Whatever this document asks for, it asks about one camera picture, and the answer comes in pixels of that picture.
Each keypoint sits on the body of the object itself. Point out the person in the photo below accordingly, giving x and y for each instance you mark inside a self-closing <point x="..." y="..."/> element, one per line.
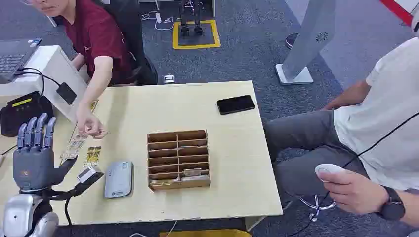
<point x="376" y="124"/>
<point x="98" y="32"/>

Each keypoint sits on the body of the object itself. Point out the dark shoe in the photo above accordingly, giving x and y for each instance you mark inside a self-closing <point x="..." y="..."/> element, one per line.
<point x="291" y="40"/>

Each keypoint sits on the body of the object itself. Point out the clear sleeved card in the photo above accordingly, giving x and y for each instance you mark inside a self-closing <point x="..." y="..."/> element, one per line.
<point x="78" y="137"/>
<point x="71" y="151"/>

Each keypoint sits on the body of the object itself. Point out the white power strip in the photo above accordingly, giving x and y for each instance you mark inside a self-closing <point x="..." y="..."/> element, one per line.
<point x="158" y="17"/>

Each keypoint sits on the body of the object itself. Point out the white floor stand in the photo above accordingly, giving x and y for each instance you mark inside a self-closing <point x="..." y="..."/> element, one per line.
<point x="307" y="39"/>

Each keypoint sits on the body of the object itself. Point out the yellow sheet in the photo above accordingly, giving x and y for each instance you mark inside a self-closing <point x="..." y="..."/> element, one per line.
<point x="206" y="233"/>

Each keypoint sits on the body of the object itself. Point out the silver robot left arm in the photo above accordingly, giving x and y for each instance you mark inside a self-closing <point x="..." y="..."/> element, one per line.
<point x="18" y="214"/>

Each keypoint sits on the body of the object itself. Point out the dark laptop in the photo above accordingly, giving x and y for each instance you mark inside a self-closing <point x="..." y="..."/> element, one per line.
<point x="14" y="57"/>

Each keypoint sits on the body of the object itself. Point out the silver floor socket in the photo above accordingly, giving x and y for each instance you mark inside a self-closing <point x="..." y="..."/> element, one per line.
<point x="169" y="78"/>

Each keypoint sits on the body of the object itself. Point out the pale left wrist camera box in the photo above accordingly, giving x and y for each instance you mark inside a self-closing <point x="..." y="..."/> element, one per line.
<point x="87" y="174"/>

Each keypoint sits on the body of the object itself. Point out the black box with yellow label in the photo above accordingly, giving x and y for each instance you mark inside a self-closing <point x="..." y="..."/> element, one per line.
<point x="23" y="111"/>

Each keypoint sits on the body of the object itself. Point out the black smartphone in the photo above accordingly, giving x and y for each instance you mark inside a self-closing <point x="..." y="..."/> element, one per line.
<point x="235" y="104"/>

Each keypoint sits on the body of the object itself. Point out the black wristwatch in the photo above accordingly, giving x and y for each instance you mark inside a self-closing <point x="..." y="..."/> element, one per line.
<point x="392" y="204"/>

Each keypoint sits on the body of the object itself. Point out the pale card in box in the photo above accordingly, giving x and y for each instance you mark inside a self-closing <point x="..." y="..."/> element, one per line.
<point x="192" y="172"/>

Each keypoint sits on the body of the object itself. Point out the yellow floor tape square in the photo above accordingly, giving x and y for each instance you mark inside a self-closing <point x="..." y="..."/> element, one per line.
<point x="196" y="45"/>

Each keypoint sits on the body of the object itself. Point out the chrome chair base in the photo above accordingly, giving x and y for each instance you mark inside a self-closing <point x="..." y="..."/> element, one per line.
<point x="316" y="206"/>

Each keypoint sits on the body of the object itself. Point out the black power adapter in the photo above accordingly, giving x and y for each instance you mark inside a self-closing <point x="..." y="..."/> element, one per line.
<point x="66" y="93"/>

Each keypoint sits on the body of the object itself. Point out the grey card in box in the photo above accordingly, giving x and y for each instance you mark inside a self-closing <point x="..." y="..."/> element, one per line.
<point x="195" y="178"/>

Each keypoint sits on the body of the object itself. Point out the black robot legs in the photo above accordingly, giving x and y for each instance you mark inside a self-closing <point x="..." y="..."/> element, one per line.
<point x="191" y="19"/>

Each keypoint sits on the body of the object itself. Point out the person's left hand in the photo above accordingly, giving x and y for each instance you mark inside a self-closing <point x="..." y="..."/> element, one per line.
<point x="355" y="193"/>
<point x="87" y="123"/>

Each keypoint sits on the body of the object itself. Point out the gold printed card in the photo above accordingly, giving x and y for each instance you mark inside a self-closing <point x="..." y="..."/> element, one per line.
<point x="93" y="155"/>

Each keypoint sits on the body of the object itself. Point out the white handheld remote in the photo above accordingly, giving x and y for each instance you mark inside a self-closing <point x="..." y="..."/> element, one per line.
<point x="327" y="170"/>

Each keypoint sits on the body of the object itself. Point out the black office chair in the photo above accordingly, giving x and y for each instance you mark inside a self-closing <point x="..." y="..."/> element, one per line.
<point x="134" y="42"/>

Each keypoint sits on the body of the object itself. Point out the yellow card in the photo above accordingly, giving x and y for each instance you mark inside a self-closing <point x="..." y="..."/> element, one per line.
<point x="94" y="105"/>

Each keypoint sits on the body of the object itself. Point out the wooden slotted card box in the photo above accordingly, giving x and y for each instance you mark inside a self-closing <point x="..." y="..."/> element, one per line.
<point x="178" y="160"/>

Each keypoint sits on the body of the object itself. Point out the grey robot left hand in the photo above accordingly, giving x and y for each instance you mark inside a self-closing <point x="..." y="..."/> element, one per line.
<point x="34" y="166"/>

